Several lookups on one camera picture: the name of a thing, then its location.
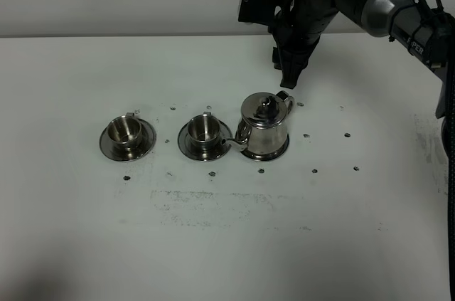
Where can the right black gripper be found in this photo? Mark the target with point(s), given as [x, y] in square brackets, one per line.
[298, 28]

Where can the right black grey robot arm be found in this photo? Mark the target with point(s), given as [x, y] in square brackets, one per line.
[426, 33]

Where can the stainless steel teapot saucer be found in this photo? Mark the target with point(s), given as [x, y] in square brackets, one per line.
[267, 157]

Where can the middle stainless steel saucer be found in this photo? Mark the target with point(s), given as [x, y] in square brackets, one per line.
[203, 155]

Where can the middle stainless steel teacup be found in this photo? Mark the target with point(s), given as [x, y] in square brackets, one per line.
[204, 130]

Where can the stainless steel teacup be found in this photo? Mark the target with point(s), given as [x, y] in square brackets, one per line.
[204, 130]
[125, 131]

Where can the left stainless steel teacup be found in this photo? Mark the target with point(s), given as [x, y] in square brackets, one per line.
[125, 131]

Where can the left stainless steel saucer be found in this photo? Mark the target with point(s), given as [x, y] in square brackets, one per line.
[122, 154]

